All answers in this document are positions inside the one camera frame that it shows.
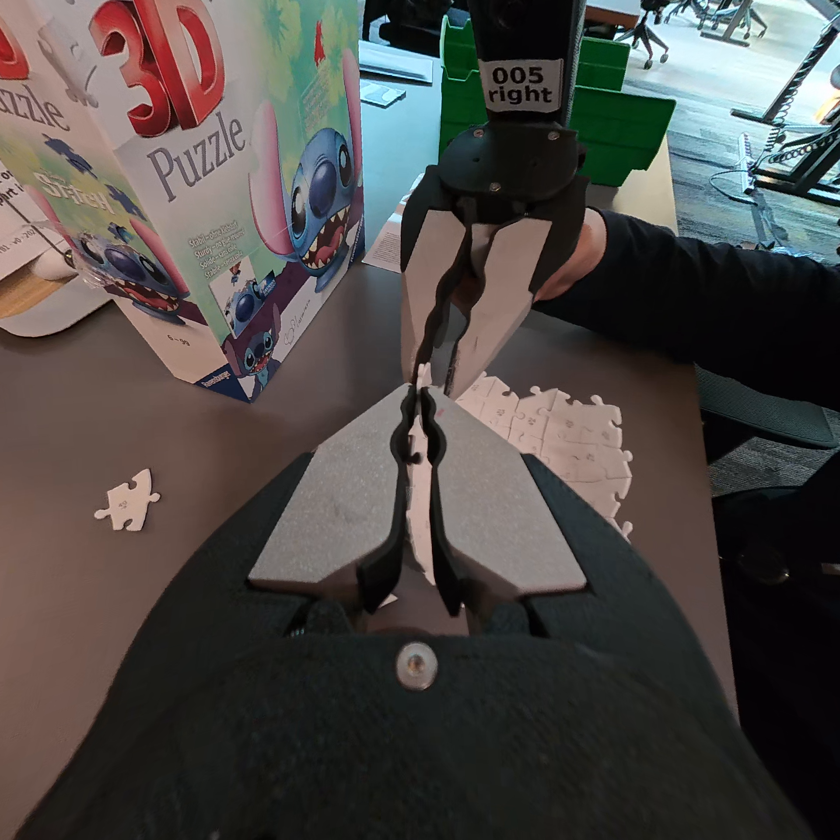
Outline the person's right hand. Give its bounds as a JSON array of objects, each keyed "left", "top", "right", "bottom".
[{"left": 530, "top": 206, "right": 609, "bottom": 303}]

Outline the curved white puzzle piece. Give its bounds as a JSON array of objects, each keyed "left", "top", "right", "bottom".
[{"left": 403, "top": 394, "right": 442, "bottom": 586}]

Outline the person's right forearm black sleeve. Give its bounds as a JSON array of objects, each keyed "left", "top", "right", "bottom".
[{"left": 535, "top": 210, "right": 840, "bottom": 403}]

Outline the black mesh office chair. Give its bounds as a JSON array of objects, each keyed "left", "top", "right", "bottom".
[{"left": 694, "top": 366, "right": 840, "bottom": 455}]

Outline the printed white paper sheet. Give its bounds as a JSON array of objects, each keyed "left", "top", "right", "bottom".
[{"left": 0, "top": 157, "right": 48, "bottom": 283}]

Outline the small white rounded object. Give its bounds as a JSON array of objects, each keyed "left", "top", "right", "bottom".
[{"left": 33, "top": 252, "right": 81, "bottom": 283}]

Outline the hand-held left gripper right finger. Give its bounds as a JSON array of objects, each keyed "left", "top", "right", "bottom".
[{"left": 417, "top": 387, "right": 589, "bottom": 619}]

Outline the wooden board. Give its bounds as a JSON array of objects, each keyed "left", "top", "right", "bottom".
[{"left": 0, "top": 274, "right": 74, "bottom": 324}]

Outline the assembled white puzzle section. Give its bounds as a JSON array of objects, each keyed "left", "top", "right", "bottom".
[{"left": 454, "top": 373, "right": 635, "bottom": 543}]

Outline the pale grey rounded board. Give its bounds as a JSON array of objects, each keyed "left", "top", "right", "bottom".
[{"left": 0, "top": 282, "right": 114, "bottom": 338}]

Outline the folded printed leaflet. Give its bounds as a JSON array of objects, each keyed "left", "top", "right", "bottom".
[{"left": 361, "top": 172, "right": 427, "bottom": 271}]

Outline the person's dark trousers lap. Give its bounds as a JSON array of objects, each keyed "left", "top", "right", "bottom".
[{"left": 710, "top": 471, "right": 840, "bottom": 840}]

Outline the printed cardboard puzzle box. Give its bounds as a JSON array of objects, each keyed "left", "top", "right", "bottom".
[{"left": 0, "top": 0, "right": 366, "bottom": 404}]

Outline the green plastic bin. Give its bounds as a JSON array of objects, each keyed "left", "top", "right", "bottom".
[
  {"left": 438, "top": 69, "right": 677, "bottom": 189},
  {"left": 441, "top": 14, "right": 632, "bottom": 93}
]

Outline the black desk frame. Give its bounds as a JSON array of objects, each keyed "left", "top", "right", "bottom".
[{"left": 730, "top": 26, "right": 840, "bottom": 199}]

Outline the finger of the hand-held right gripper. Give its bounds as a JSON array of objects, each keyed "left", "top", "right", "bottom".
[
  {"left": 400, "top": 209, "right": 490, "bottom": 385},
  {"left": 446, "top": 218, "right": 553, "bottom": 396}
]

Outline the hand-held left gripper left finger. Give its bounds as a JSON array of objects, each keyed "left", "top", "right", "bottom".
[{"left": 247, "top": 382, "right": 413, "bottom": 618}]

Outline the grey wheeled office chair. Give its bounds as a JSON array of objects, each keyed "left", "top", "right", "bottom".
[
  {"left": 629, "top": 0, "right": 672, "bottom": 71},
  {"left": 694, "top": 0, "right": 770, "bottom": 48}
]

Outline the white paper stack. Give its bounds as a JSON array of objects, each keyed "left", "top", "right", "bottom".
[{"left": 360, "top": 41, "right": 439, "bottom": 86}]

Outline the white power strip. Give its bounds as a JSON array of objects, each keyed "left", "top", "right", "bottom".
[{"left": 737, "top": 131, "right": 780, "bottom": 245}]

